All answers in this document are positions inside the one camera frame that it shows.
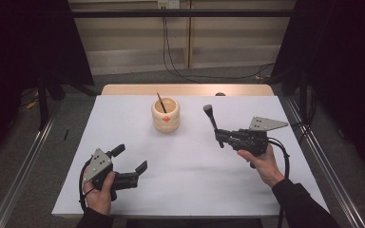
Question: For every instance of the person's right hand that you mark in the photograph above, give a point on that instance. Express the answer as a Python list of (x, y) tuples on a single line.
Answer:
[(264, 167)]

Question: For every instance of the white paper sheet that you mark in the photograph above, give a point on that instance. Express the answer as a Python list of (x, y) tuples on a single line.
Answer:
[(183, 190)]

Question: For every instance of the black curtain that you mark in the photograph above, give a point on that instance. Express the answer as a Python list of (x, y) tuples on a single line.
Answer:
[(22, 41), (345, 63)]

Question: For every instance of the thin black and orange brush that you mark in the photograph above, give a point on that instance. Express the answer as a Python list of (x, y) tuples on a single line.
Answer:
[(161, 103)]

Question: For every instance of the black horizontal bar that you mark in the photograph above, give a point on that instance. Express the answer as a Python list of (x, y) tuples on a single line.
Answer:
[(180, 13)]

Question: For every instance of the black makeup brush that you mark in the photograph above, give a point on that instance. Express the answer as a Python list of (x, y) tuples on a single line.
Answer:
[(210, 117)]

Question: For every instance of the white wall outlet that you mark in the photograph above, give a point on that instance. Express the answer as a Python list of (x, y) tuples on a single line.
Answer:
[(169, 3)]

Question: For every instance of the black metal stand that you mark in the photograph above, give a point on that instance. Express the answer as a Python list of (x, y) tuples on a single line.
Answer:
[(303, 91), (42, 101)]

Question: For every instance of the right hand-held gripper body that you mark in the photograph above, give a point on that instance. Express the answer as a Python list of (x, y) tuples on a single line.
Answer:
[(253, 139)]

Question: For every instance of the person's left hand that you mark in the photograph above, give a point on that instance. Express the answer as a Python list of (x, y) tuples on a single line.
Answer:
[(99, 201)]

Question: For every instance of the metal floor rail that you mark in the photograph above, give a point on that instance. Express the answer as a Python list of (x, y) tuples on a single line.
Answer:
[(19, 171), (336, 190)]

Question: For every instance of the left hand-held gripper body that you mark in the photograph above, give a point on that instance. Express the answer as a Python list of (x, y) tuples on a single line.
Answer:
[(99, 164)]

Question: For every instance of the wooden table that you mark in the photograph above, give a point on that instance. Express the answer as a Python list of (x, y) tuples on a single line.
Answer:
[(187, 89)]

